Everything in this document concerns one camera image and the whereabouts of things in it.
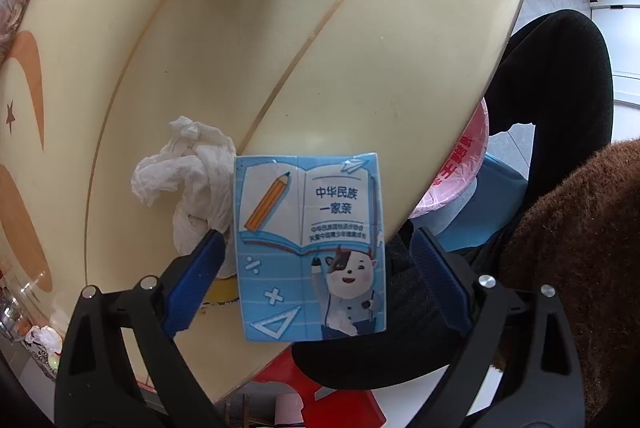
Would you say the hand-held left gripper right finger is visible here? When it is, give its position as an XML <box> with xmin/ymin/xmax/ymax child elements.
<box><xmin>409</xmin><ymin>227</ymin><xmax>586</xmax><ymax>428</ymax></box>

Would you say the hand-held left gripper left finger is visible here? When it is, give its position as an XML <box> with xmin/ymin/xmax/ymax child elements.
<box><xmin>54</xmin><ymin>229</ymin><xmax>226</xmax><ymax>428</ymax></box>

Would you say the bin with pink bag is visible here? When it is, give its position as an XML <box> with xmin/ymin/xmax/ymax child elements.
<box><xmin>407</xmin><ymin>98</ymin><xmax>527</xmax><ymax>255</ymax></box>

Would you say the blue milk carton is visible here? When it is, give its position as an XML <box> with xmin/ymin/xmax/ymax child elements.
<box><xmin>234</xmin><ymin>152</ymin><xmax>389</xmax><ymax>342</ymax></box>

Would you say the yellow printed card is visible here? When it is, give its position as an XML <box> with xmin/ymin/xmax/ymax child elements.
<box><xmin>201</xmin><ymin>277</ymin><xmax>242</xmax><ymax>305</ymax></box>

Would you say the white crumpled tissue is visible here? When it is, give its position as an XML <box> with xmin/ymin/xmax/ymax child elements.
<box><xmin>131</xmin><ymin>115</ymin><xmax>239</xmax><ymax>279</ymax></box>

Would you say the red plastic stool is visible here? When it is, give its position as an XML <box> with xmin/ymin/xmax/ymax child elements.
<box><xmin>247</xmin><ymin>350</ymin><xmax>389</xmax><ymax>428</ymax></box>

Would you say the brown fleece clothing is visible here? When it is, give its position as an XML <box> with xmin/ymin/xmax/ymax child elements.
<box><xmin>492</xmin><ymin>138</ymin><xmax>640</xmax><ymax>428</ymax></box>

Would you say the white crumpled plastic bag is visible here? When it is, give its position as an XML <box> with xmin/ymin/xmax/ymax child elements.
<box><xmin>25</xmin><ymin>325</ymin><xmax>64</xmax><ymax>358</ymax></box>

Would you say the beige coffee table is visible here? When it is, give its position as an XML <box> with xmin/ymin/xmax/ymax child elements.
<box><xmin>0</xmin><ymin>0</ymin><xmax>535</xmax><ymax>406</ymax></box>

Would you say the glass jar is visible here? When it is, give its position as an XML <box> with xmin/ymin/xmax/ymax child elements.
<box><xmin>0</xmin><ymin>258</ymin><xmax>49</xmax><ymax>344</ymax></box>

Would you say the person in black trousers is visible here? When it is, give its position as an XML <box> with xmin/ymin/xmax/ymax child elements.
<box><xmin>291</xmin><ymin>9</ymin><xmax>617</xmax><ymax>391</ymax></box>

